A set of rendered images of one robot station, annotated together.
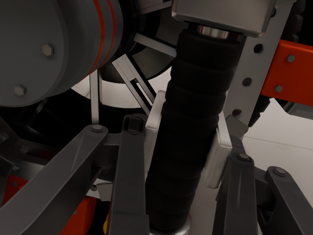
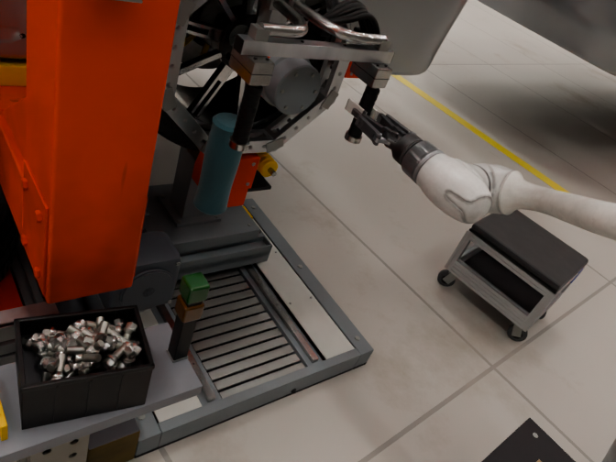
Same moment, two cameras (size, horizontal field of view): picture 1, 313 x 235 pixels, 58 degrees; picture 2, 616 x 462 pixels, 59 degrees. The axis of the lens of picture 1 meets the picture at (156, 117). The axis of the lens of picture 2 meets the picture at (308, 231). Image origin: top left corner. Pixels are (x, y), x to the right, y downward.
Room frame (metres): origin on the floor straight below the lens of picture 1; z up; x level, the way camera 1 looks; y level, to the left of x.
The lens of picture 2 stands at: (-0.65, 0.97, 1.34)
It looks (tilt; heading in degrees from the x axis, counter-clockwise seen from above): 35 degrees down; 310
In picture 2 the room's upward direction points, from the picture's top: 22 degrees clockwise
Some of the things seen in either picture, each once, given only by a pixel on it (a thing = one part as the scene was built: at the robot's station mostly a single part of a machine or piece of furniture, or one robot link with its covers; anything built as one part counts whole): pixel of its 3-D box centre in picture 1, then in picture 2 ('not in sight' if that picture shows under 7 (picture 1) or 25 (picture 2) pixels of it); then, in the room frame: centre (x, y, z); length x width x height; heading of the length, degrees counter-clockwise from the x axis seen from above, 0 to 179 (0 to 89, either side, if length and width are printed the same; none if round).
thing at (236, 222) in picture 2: not in sight; (193, 186); (0.58, 0.14, 0.32); 0.40 x 0.30 x 0.28; 88
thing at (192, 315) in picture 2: not in sight; (189, 306); (-0.09, 0.54, 0.59); 0.04 x 0.04 x 0.04; 88
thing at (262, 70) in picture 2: not in sight; (251, 63); (0.21, 0.32, 0.93); 0.09 x 0.05 x 0.05; 178
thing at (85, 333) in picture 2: not in sight; (82, 361); (-0.08, 0.73, 0.51); 0.20 x 0.14 x 0.13; 79
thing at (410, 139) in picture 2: not in sight; (401, 144); (0.02, -0.02, 0.83); 0.09 x 0.08 x 0.07; 178
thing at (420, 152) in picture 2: not in sight; (422, 161); (-0.06, -0.01, 0.83); 0.09 x 0.06 x 0.09; 88
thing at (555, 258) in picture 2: not in sight; (511, 270); (-0.05, -1.05, 0.17); 0.43 x 0.36 x 0.34; 9
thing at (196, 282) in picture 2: not in sight; (194, 288); (-0.09, 0.54, 0.64); 0.04 x 0.04 x 0.04; 88
